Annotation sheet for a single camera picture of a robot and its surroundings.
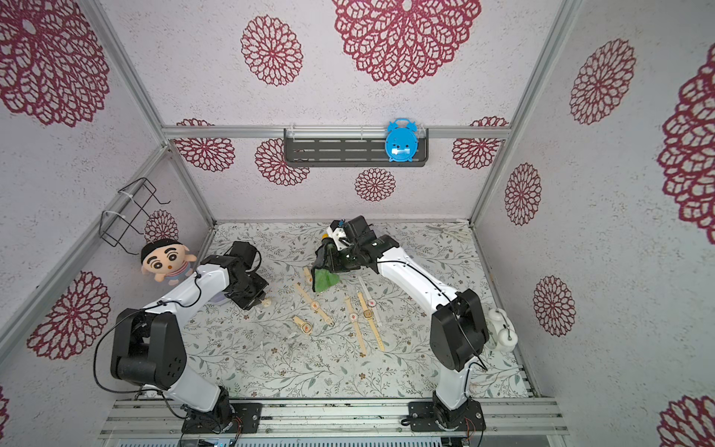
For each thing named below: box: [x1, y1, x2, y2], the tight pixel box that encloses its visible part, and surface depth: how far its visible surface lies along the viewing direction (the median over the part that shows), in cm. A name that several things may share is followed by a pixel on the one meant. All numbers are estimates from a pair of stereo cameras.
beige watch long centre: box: [344, 295, 367, 358], surface depth 92 cm
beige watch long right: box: [357, 292, 386, 353], surface depth 94 cm
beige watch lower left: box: [292, 315, 313, 335], surface depth 91 cm
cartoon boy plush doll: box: [140, 240, 198, 286], surface depth 85 cm
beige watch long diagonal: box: [294, 283, 335, 327], surface depth 97 cm
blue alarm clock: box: [385, 117, 419, 163], surface depth 90 cm
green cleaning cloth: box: [314, 268, 340, 293], surface depth 81 cm
